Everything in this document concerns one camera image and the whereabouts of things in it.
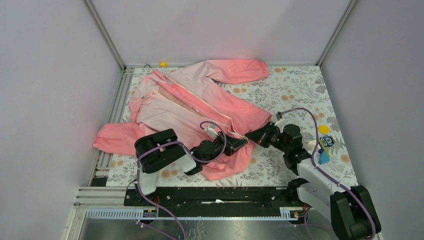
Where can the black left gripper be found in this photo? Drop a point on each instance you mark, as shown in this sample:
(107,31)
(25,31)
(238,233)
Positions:
(234,144)

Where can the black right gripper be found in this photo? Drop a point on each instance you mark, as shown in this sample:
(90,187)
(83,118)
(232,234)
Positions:
(261,136)

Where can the pink zip-up jacket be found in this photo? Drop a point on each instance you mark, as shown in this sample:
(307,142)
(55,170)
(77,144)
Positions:
(182,99)

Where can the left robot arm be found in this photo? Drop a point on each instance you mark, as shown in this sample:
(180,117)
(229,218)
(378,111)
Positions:
(159,150)

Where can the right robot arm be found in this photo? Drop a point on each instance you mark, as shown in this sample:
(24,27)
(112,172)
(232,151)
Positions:
(350,210)

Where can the floral patterned table mat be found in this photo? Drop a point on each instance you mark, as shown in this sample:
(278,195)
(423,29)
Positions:
(299,92)

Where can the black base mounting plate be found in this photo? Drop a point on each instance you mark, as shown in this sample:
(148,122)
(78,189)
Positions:
(198,199)

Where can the yellow round disc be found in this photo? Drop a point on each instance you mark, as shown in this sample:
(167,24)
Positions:
(323,129)

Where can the cartoon sticker toy block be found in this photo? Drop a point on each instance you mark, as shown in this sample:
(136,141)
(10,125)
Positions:
(325,142)

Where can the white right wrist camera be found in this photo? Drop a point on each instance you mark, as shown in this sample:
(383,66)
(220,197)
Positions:
(281,121)

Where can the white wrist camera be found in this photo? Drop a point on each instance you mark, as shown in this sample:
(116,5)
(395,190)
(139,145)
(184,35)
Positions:
(281,121)
(211,132)

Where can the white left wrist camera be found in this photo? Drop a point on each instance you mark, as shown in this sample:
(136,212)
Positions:
(211,132)

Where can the grey slotted cable duct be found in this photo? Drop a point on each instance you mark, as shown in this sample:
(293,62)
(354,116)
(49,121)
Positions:
(278,213)

